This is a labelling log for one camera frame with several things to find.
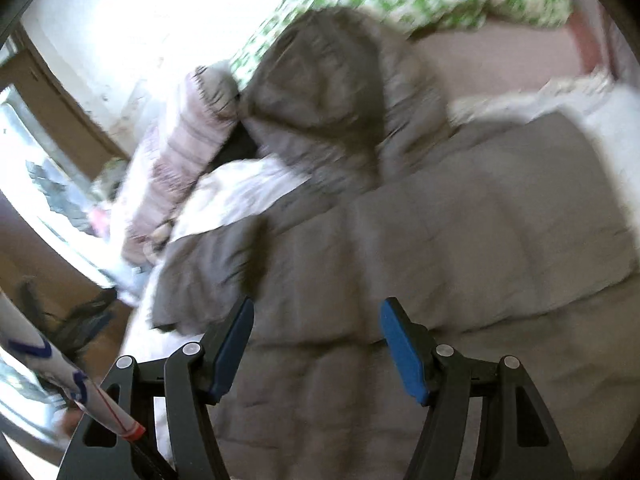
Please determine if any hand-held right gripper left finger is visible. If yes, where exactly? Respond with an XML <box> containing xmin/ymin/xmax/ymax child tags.
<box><xmin>56</xmin><ymin>296</ymin><xmax>256</xmax><ymax>480</ymax></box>

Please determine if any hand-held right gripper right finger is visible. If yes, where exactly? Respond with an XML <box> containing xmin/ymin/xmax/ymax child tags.
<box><xmin>378</xmin><ymin>296</ymin><xmax>577</xmax><ymax>480</ymax></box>

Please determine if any brown wooden door frame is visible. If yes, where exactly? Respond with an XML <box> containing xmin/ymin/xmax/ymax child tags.
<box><xmin>0</xmin><ymin>25</ymin><xmax>131</xmax><ymax>181</ymax></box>

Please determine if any striped floral pillow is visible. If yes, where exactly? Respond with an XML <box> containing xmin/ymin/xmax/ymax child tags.
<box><xmin>122</xmin><ymin>67</ymin><xmax>241</xmax><ymax>266</ymax></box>

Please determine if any olive padded hooded jacket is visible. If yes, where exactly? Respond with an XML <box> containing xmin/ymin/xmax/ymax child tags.
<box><xmin>150</xmin><ymin>7</ymin><xmax>638</xmax><ymax>480</ymax></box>

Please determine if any pink padded headboard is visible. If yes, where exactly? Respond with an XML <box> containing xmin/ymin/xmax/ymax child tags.
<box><xmin>410</xmin><ymin>5</ymin><xmax>626</xmax><ymax>106</ymax></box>

